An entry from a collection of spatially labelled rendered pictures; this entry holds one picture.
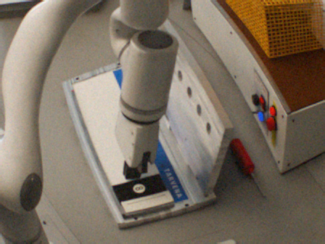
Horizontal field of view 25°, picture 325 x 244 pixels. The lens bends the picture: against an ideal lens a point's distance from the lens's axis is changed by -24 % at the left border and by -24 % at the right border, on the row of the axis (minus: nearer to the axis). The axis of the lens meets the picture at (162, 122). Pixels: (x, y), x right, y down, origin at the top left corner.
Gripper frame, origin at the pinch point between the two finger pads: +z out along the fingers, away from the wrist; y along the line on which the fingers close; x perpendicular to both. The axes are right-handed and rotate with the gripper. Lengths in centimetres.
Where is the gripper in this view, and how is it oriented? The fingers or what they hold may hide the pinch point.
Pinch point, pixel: (132, 169)
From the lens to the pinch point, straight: 172.7
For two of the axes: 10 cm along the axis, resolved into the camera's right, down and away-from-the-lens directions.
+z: -1.4, 7.3, 6.7
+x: 9.3, -1.3, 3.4
